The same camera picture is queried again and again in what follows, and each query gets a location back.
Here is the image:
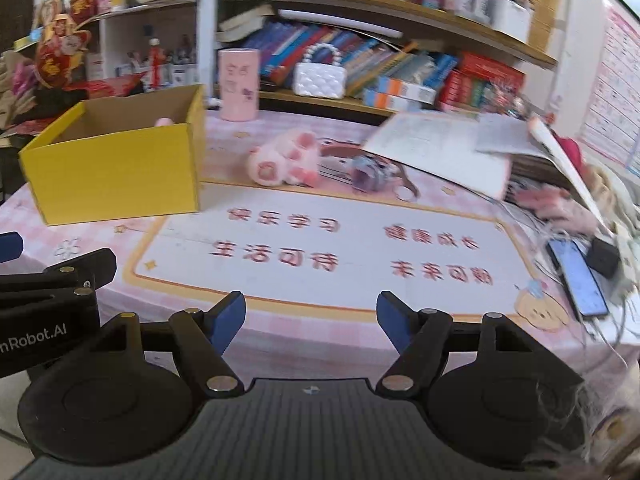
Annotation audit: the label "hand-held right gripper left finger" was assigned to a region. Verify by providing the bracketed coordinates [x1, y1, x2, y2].
[85, 291, 247, 398]

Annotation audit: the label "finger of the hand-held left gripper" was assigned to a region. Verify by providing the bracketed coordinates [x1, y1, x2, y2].
[0, 232, 24, 264]
[0, 248, 117, 311]

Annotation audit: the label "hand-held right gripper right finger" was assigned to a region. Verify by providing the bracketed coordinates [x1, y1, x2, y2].
[376, 290, 538, 398]

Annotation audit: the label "yellow cardboard box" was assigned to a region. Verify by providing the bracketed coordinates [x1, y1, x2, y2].
[19, 84, 207, 227]

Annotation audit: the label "purple grey toy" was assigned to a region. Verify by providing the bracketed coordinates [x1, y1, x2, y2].
[350, 154, 397, 192]

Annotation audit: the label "pink plush paw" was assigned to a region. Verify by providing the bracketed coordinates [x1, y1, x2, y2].
[248, 129, 321, 188]

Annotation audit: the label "open white workbook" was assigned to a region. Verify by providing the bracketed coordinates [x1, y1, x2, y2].
[362, 112, 513, 199]

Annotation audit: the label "black smartphone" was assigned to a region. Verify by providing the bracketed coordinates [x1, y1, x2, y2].
[546, 238, 610, 318]

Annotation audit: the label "pink fuzzy glove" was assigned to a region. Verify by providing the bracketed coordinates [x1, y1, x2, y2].
[515, 185, 601, 232]

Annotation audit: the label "stack of flat books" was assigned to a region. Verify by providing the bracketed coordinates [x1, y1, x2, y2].
[505, 155, 581, 201]

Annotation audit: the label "red figure decoration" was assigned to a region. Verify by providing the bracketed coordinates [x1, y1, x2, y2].
[31, 0, 99, 92]

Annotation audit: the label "printed paper sheet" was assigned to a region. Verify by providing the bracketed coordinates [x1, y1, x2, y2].
[475, 112, 547, 159]

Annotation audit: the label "orange and blue carton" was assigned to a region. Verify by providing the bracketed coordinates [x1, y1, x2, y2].
[362, 89, 423, 112]
[375, 76, 437, 104]

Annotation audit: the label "pen holders with pens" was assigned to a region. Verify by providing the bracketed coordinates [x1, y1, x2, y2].
[125, 25, 199, 87]

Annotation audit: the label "black power adapter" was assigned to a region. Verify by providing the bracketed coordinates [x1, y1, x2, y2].
[586, 236, 621, 279]

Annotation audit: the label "curled white booklet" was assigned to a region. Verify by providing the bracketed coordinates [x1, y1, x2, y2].
[527, 116, 619, 241]

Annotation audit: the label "pink cylindrical container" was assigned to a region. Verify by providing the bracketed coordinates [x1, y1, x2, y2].
[217, 48, 261, 122]

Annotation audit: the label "fuzzy beige sleeve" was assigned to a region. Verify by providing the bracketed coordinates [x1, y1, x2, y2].
[530, 375, 640, 480]

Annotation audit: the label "magenta cloth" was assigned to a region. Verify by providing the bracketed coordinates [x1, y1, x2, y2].
[552, 135, 587, 172]

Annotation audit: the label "colourful trinket cluster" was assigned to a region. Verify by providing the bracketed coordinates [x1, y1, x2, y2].
[487, 82, 532, 121]

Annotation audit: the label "white shelf unit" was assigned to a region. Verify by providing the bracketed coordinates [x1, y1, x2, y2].
[89, 0, 202, 92]

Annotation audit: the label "cream fuzzy fabric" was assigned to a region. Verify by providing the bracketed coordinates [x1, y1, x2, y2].
[585, 160, 640, 232]

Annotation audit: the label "red dictionaries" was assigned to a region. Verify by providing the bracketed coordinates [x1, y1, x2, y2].
[440, 52, 526, 113]

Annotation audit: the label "row of colourful books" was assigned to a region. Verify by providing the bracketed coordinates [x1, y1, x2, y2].
[257, 20, 458, 100]

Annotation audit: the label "thick paperback book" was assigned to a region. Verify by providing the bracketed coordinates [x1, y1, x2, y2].
[217, 4, 276, 42]

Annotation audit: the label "wooden bookshelf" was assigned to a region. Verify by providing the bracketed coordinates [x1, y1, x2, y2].
[197, 0, 573, 122]

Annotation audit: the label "white cable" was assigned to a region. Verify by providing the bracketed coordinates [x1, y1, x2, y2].
[517, 200, 640, 377]

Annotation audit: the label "white quilted pearl-handle handbag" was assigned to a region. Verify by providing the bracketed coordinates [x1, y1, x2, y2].
[292, 42, 347, 100]

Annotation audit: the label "alphabet wall poster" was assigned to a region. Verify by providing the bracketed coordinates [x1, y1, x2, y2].
[580, 0, 640, 177]

